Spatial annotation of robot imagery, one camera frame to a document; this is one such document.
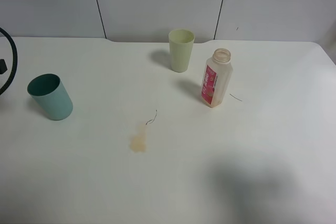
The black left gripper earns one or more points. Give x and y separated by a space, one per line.
3 66

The plastic bottle with pink label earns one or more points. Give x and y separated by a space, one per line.
217 74

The teal plastic cup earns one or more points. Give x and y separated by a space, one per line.
50 94

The pale yellow plastic cup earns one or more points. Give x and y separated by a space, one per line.
181 42

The curly black thread on table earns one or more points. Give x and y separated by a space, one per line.
152 120

